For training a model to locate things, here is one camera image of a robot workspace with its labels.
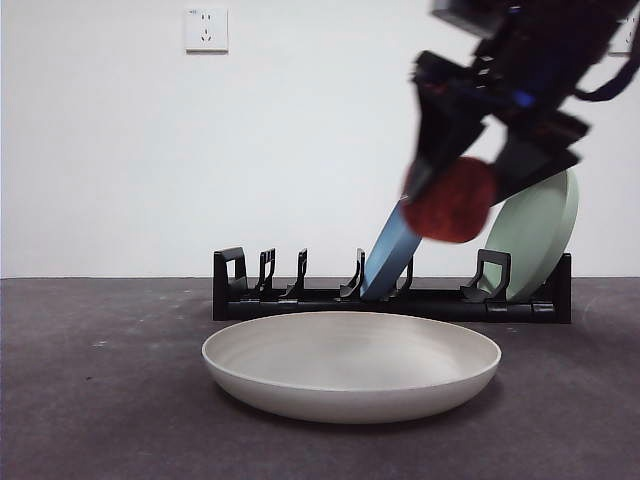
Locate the pale yellow plate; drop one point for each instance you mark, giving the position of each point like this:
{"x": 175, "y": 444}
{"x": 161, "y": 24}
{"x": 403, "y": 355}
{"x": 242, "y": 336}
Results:
{"x": 350, "y": 370}

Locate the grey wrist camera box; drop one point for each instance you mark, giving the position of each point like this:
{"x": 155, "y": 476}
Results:
{"x": 462, "y": 14}

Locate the black plate rack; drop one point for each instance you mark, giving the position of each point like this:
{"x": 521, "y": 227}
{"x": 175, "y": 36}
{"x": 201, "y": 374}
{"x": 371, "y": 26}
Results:
{"x": 325, "y": 307}

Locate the blue plate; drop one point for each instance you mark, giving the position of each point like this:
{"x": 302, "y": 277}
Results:
{"x": 392, "y": 260}

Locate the white wall socket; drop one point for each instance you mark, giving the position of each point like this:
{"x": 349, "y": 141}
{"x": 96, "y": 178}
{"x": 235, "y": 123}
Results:
{"x": 629, "y": 40}
{"x": 207, "y": 30}

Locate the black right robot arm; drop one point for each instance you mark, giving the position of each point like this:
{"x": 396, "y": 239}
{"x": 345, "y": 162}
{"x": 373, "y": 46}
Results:
{"x": 540, "y": 55}

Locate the green plate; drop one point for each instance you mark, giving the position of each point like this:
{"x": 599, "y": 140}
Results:
{"x": 537, "y": 235}

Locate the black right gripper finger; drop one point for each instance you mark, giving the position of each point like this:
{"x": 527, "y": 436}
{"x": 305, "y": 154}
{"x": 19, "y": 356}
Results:
{"x": 445, "y": 130}
{"x": 532, "y": 162}

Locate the red apple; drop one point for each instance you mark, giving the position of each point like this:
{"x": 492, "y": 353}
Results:
{"x": 452, "y": 205}

